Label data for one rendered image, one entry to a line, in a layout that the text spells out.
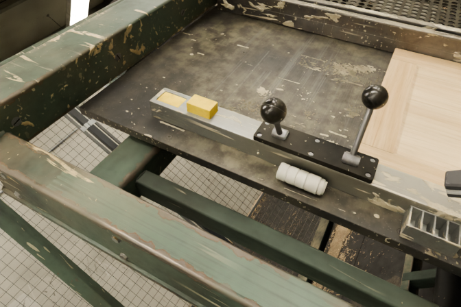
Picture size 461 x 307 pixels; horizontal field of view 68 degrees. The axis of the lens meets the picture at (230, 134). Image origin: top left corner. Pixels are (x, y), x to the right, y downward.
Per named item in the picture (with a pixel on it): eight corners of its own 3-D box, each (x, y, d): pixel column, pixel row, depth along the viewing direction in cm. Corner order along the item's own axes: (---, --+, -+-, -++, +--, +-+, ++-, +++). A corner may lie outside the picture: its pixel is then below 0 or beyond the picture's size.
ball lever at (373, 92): (359, 173, 52) (393, 89, 48) (335, 164, 54) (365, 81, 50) (361, 167, 56) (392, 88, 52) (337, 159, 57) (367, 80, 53)
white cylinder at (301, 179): (274, 181, 57) (320, 201, 55) (276, 170, 55) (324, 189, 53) (281, 169, 59) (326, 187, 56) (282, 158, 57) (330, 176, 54)
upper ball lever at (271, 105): (287, 150, 58) (279, 122, 46) (266, 142, 60) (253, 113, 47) (295, 130, 59) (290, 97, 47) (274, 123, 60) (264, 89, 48)
